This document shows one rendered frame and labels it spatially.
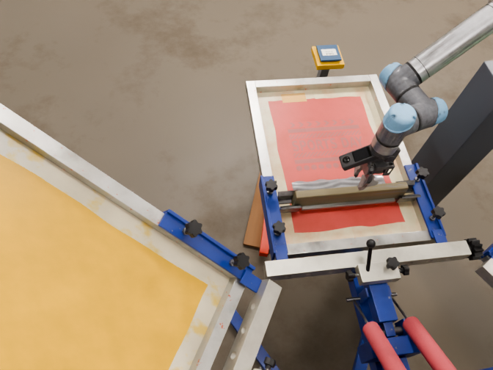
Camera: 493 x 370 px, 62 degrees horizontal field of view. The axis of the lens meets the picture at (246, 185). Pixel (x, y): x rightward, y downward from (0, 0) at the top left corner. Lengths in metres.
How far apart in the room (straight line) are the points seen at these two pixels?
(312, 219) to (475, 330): 1.45
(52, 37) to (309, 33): 2.05
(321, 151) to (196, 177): 1.20
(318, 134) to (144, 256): 0.92
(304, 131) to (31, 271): 1.12
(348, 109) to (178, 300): 1.11
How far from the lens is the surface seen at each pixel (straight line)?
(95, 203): 1.08
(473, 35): 1.34
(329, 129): 1.74
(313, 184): 1.56
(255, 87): 1.78
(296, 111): 1.77
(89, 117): 3.07
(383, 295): 1.37
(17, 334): 1.04
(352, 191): 1.47
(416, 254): 1.47
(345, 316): 2.43
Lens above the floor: 2.28
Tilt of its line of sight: 59 degrees down
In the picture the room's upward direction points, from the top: 7 degrees clockwise
